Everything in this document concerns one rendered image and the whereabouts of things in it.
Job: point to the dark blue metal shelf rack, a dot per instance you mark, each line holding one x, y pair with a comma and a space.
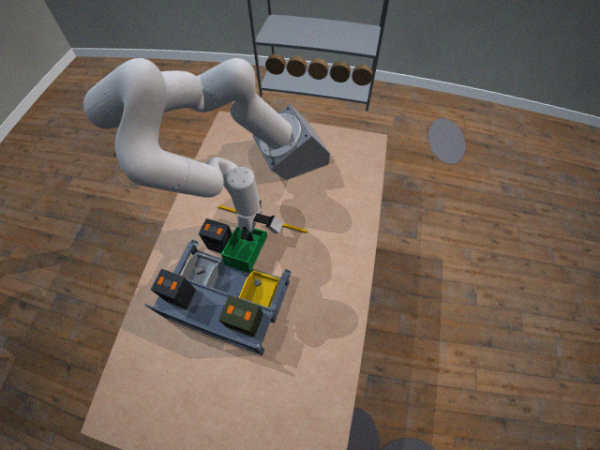
207, 303

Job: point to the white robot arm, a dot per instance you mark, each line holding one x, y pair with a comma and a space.
132, 98

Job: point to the yellow open bin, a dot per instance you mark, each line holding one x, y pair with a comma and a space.
260, 294

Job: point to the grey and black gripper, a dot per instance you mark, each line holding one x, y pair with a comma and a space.
247, 224

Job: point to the green bin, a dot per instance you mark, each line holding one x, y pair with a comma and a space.
237, 251

